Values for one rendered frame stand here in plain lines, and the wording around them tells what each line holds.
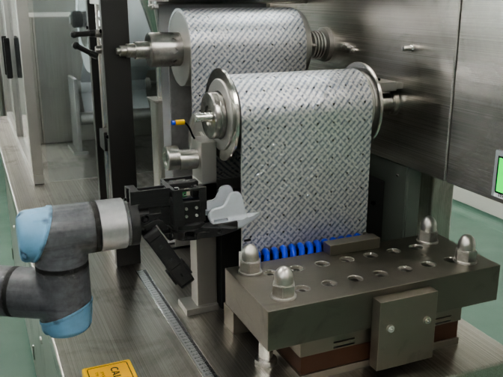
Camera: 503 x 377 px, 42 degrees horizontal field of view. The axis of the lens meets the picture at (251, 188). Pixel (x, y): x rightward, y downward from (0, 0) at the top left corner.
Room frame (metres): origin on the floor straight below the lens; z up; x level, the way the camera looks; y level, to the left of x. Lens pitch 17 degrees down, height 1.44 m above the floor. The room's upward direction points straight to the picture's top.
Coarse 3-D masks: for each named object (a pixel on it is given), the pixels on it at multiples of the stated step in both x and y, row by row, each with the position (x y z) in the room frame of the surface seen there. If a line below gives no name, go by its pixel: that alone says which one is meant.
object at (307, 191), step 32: (256, 160) 1.00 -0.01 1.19; (288, 160) 1.02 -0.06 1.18; (320, 160) 1.04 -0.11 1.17; (352, 160) 1.07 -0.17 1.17; (256, 192) 1.00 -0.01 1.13; (288, 192) 1.02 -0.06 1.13; (320, 192) 1.04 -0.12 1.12; (352, 192) 1.07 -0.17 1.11; (256, 224) 1.00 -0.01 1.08; (288, 224) 1.02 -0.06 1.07; (320, 224) 1.04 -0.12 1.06; (352, 224) 1.07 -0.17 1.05
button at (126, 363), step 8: (128, 360) 0.84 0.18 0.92; (88, 368) 0.82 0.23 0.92; (96, 368) 0.82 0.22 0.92; (104, 368) 0.82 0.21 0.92; (112, 368) 0.82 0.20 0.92; (120, 368) 0.82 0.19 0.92; (128, 368) 0.82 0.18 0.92; (88, 376) 0.80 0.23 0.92; (96, 376) 0.80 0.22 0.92; (104, 376) 0.80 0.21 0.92; (112, 376) 0.80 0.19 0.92; (120, 376) 0.80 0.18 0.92; (128, 376) 0.80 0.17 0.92; (136, 376) 0.80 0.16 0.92
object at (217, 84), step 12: (216, 84) 1.04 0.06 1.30; (228, 96) 1.00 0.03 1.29; (372, 96) 1.09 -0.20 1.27; (228, 108) 1.00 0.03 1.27; (228, 120) 1.00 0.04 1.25; (372, 120) 1.09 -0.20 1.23; (228, 132) 1.00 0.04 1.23; (216, 144) 1.05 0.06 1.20; (228, 144) 1.00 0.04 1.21; (240, 144) 1.01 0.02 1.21
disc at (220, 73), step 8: (216, 72) 1.05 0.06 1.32; (224, 72) 1.02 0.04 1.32; (208, 80) 1.09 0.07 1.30; (224, 80) 1.02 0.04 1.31; (208, 88) 1.09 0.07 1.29; (232, 88) 0.99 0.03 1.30; (232, 96) 0.99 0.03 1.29; (232, 104) 0.99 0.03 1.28; (232, 136) 0.99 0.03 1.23; (232, 144) 0.99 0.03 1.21; (216, 152) 1.06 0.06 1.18; (224, 152) 1.02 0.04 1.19; (232, 152) 0.99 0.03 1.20; (224, 160) 1.03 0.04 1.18
